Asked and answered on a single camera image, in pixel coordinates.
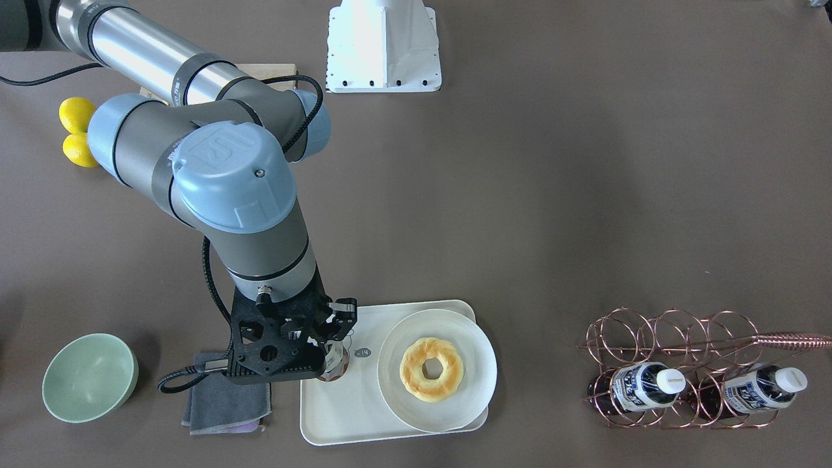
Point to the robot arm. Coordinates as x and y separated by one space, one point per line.
211 148

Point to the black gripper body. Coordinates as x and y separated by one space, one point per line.
344 312

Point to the copper wire bottle rack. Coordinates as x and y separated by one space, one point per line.
706 350

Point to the dark grey cloth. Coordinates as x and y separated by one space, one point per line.
218 406

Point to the tea bottle in rack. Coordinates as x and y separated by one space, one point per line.
636 388
767 388

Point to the cream plastic tray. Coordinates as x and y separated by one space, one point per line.
369 402

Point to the tea bottle brown liquid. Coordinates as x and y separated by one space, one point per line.
336 361

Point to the green bowl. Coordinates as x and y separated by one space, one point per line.
89 378

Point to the whole yellow lemon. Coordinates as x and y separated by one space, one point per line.
75 114
76 148

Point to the glazed donut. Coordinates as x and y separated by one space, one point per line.
431 369

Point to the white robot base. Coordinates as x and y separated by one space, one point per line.
383 47

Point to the white plate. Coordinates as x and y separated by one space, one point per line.
477 386

